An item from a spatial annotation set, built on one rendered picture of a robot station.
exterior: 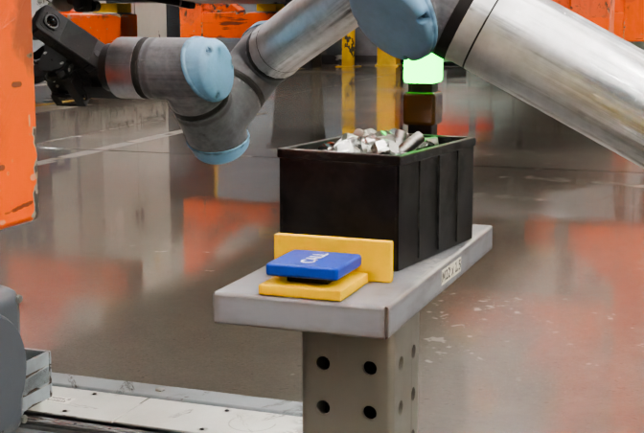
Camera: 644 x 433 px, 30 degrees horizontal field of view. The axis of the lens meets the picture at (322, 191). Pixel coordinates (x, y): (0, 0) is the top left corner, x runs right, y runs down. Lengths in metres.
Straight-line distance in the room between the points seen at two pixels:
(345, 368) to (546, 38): 0.40
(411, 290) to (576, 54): 0.33
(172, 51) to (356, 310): 0.75
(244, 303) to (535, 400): 1.22
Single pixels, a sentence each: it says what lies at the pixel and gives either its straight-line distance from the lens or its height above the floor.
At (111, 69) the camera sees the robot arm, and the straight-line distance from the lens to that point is 1.76.
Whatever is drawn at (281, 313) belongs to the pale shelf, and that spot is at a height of 0.44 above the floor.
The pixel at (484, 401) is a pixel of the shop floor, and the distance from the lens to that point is 2.24.
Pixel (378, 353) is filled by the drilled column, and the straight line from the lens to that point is 1.21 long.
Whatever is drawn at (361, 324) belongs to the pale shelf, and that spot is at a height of 0.43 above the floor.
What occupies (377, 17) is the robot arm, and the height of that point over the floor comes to 0.70.
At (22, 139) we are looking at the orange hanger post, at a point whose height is 0.60.
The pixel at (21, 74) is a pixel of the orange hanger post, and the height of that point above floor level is 0.65.
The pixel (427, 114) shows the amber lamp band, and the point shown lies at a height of 0.58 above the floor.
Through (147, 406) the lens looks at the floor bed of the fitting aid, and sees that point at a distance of 1.97.
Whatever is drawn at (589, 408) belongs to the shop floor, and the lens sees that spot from 2.23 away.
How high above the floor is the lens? 0.71
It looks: 9 degrees down
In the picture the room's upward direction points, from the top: straight up
